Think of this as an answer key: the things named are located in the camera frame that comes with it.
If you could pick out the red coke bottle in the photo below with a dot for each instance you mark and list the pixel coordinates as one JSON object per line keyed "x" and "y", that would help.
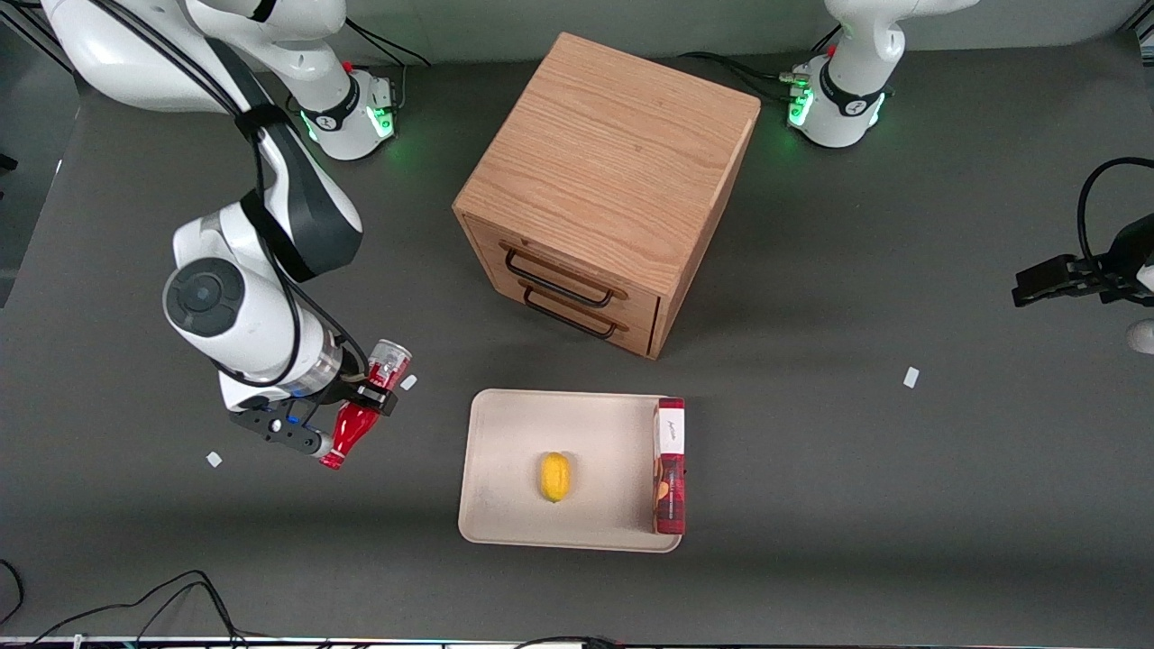
{"x": 354, "y": 431}

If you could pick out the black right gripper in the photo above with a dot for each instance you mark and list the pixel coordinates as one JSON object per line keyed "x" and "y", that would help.
{"x": 368, "y": 394}

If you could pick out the red snack box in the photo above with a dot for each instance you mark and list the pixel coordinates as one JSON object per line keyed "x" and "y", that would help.
{"x": 670, "y": 478}

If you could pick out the wooden drawer cabinet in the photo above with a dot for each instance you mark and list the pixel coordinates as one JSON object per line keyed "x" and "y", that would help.
{"x": 613, "y": 153}

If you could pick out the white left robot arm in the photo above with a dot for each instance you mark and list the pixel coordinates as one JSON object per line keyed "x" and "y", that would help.
{"x": 852, "y": 81}

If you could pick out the yellow lemon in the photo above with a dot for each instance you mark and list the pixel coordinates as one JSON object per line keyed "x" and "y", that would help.
{"x": 554, "y": 478}

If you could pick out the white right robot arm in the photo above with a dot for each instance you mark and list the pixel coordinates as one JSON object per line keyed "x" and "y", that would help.
{"x": 257, "y": 320}

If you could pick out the beige plastic tray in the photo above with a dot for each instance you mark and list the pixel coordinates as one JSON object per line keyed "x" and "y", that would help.
{"x": 514, "y": 451}

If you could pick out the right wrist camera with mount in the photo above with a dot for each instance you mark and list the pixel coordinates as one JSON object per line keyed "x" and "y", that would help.
{"x": 279, "y": 431}

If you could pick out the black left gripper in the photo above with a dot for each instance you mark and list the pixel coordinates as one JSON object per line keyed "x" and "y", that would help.
{"x": 1123, "y": 255}

